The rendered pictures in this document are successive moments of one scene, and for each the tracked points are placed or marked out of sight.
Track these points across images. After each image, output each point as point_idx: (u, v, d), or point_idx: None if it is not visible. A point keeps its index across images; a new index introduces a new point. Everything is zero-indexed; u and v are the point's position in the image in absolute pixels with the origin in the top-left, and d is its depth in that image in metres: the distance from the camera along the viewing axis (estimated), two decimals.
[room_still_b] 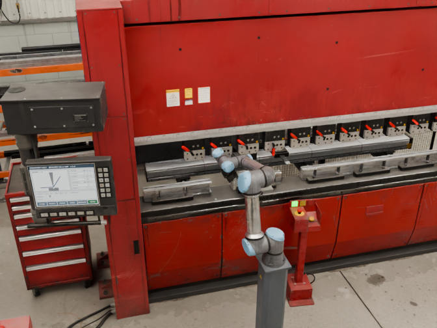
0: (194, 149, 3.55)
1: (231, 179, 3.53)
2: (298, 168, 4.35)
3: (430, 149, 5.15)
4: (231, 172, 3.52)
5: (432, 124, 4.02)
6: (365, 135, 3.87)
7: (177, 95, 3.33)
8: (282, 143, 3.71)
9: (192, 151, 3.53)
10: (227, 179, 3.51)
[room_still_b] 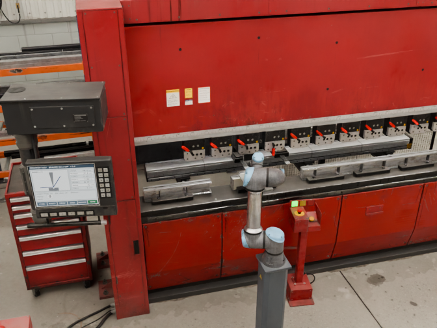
0: (194, 149, 3.55)
1: (249, 165, 3.65)
2: (298, 168, 4.35)
3: (430, 149, 5.15)
4: None
5: (432, 124, 4.02)
6: (365, 135, 3.87)
7: (177, 95, 3.33)
8: (282, 143, 3.71)
9: (192, 151, 3.53)
10: (249, 162, 3.63)
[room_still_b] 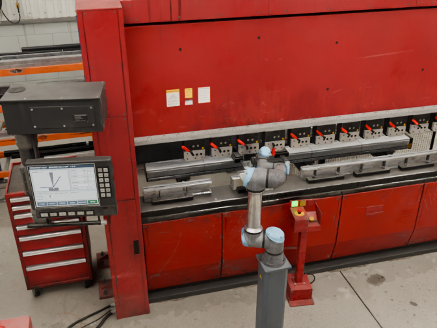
0: (194, 149, 3.55)
1: (251, 161, 3.62)
2: (298, 168, 4.35)
3: (430, 149, 5.15)
4: (255, 163, 3.58)
5: (432, 124, 4.02)
6: (365, 135, 3.87)
7: (177, 95, 3.33)
8: (282, 143, 3.71)
9: (192, 151, 3.53)
10: (251, 157, 3.61)
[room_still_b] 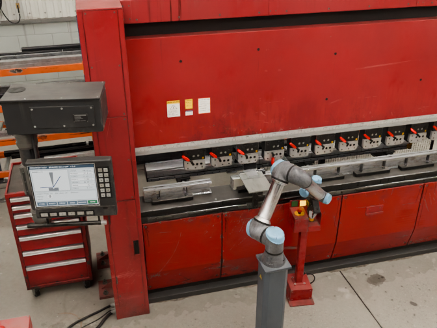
0: (194, 159, 3.59)
1: (307, 204, 3.73)
2: None
3: (430, 149, 5.15)
4: (310, 202, 3.68)
5: (430, 133, 4.05)
6: (363, 144, 3.90)
7: (177, 106, 3.37)
8: (281, 152, 3.75)
9: (192, 161, 3.57)
10: (306, 200, 3.73)
